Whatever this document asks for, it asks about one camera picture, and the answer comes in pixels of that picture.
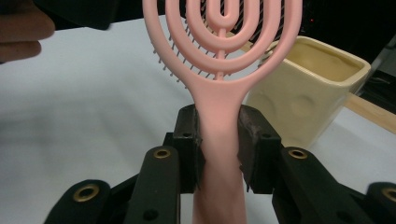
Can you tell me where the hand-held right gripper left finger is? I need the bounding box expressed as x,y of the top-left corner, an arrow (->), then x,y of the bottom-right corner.
163,104 -> 206,194

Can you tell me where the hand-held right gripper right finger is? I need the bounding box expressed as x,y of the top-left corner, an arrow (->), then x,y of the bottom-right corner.
237,104 -> 283,194

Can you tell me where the pink vented hairbrush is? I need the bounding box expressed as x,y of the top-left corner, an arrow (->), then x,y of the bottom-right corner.
142,0 -> 304,224

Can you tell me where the cream ceramic square container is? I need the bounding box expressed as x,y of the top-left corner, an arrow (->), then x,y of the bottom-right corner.
244,35 -> 373,150

